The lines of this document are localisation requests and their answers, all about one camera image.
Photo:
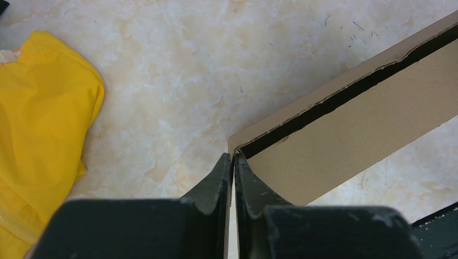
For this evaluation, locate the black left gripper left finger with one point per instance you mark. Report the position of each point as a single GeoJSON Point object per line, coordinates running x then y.
{"type": "Point", "coordinates": [192, 226]}

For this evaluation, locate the yellow cloth garment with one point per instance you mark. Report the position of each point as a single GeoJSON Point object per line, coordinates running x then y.
{"type": "Point", "coordinates": [50, 96]}

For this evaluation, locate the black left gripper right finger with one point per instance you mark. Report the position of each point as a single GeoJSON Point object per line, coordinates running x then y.
{"type": "Point", "coordinates": [271, 227]}

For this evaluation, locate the brown cardboard box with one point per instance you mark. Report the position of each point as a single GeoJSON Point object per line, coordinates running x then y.
{"type": "Point", "coordinates": [330, 135]}

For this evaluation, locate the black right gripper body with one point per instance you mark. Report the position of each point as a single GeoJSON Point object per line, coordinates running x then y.
{"type": "Point", "coordinates": [437, 233]}

